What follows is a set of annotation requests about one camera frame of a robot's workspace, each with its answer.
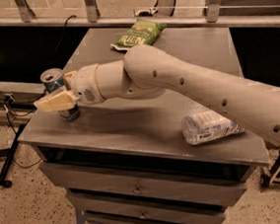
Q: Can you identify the white blue plastic bottle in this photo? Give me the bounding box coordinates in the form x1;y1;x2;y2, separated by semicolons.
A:
180;111;245;146

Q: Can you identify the redbull can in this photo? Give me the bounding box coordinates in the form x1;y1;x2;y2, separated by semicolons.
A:
39;68;80;121

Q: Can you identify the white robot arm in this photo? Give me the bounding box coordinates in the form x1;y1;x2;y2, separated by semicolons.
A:
35;44;280;147

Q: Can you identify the black stand leg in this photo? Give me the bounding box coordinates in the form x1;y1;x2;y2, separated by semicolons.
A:
0;124;26;188

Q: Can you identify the top grey drawer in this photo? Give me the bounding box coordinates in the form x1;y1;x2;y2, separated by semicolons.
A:
39;162;246;207

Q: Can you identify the black cable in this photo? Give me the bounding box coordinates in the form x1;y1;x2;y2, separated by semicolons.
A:
0;90;52;171

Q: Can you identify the metal railing frame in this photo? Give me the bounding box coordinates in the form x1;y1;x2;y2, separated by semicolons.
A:
0;0;280;28

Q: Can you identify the grey drawer cabinet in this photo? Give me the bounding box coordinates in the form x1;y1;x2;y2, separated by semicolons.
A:
8;12;276;224

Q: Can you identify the green jalapeno chip bag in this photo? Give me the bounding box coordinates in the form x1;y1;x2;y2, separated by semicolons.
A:
111;20;166;51

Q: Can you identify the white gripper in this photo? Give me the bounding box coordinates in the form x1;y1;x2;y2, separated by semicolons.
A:
35;64;105;112

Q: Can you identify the middle grey drawer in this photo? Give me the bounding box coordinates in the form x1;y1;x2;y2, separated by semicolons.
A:
67;190;226;224

